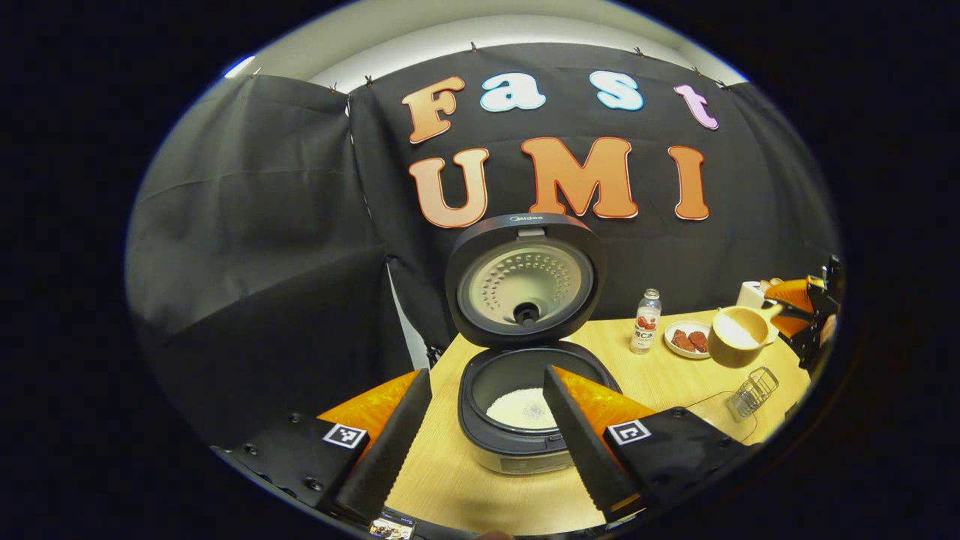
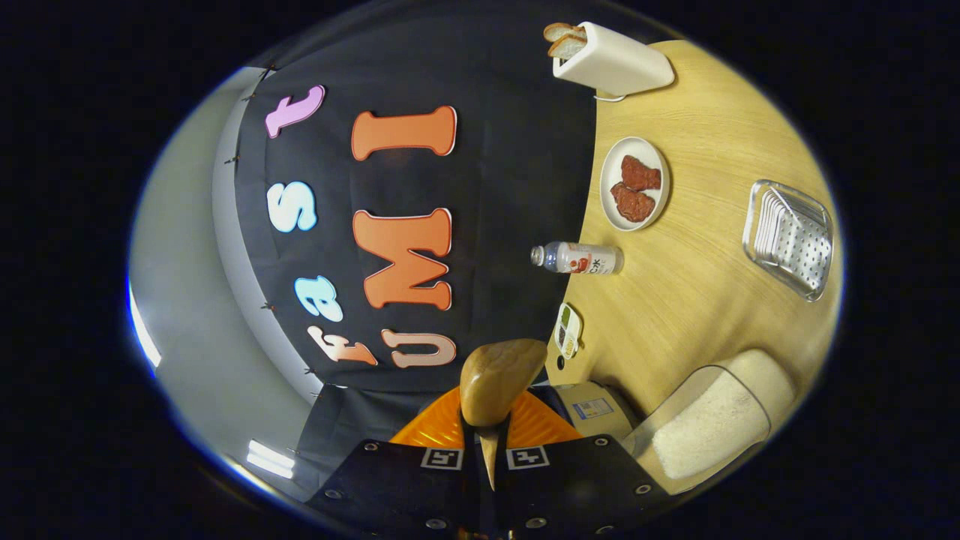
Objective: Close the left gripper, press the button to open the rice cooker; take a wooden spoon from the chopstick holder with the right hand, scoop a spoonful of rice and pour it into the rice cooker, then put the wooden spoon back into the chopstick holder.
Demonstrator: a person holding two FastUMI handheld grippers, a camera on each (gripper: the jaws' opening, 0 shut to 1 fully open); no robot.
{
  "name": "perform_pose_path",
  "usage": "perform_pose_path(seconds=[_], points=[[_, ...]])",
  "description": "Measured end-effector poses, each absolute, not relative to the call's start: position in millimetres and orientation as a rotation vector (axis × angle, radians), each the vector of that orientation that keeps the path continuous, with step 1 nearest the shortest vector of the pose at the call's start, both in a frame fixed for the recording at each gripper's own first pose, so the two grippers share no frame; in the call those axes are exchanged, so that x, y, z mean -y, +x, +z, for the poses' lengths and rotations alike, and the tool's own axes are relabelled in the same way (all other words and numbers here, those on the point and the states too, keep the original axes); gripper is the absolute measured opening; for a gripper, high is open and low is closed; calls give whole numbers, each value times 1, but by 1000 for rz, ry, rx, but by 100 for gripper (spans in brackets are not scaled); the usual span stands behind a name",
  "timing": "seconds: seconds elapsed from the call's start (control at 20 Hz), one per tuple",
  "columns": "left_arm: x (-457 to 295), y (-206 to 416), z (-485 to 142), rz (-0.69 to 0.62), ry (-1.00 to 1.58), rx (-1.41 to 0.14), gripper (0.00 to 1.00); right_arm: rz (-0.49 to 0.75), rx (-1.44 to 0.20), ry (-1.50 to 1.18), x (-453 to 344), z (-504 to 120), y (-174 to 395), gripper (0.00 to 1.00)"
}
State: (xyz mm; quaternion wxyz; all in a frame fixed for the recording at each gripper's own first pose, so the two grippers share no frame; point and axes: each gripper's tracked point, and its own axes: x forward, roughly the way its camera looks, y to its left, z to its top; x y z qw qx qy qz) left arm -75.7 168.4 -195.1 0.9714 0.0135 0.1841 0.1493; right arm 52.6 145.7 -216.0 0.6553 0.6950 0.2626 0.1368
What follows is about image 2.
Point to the brown meat piece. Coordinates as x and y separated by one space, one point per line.
634 204
641 174

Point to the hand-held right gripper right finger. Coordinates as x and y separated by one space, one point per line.
570 487

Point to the clear plastic drink bottle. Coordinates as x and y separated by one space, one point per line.
577 259

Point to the toast bread slice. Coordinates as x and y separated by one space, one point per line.
568 47
562 31

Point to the small white divided dish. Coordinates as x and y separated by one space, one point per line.
568 330

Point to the round white plate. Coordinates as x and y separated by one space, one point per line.
608 180

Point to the metal chopstick holder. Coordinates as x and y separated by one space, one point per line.
802 247

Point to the clear plastic container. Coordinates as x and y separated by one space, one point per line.
776 379

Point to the wooden spoon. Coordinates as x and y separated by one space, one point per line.
499 379

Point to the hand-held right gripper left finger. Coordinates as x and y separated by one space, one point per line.
405 487

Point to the row of black clips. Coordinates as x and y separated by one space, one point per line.
267 306

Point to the ceiling light panel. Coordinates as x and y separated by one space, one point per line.
270 459

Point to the black backdrop cloth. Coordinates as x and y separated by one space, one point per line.
510 187

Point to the white toaster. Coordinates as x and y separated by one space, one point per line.
615 64

